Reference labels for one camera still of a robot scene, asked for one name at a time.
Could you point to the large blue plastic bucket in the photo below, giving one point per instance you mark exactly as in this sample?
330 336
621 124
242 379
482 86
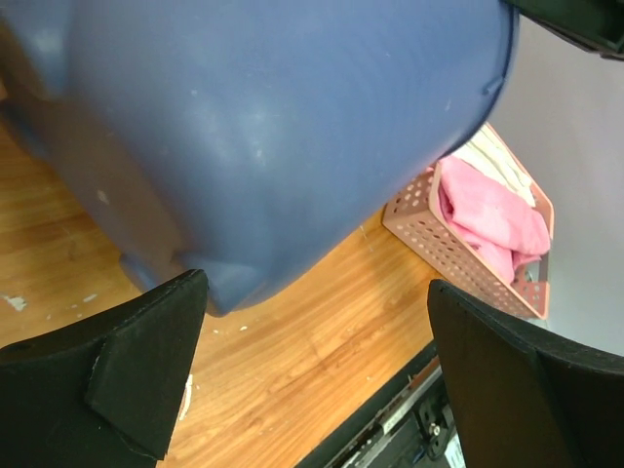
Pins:
245 138

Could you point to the pink perforated basket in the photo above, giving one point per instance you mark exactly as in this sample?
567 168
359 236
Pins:
414 216

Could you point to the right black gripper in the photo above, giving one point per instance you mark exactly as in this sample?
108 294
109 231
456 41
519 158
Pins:
594 26

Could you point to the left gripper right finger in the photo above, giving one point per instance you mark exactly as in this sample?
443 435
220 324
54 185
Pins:
523 396

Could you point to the white cloth in basket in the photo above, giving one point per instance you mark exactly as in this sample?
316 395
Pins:
486 153

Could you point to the pink towel in basket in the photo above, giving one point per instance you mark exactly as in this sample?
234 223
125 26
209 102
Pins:
498 224

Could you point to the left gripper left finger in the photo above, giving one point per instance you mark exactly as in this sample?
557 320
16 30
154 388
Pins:
104 391

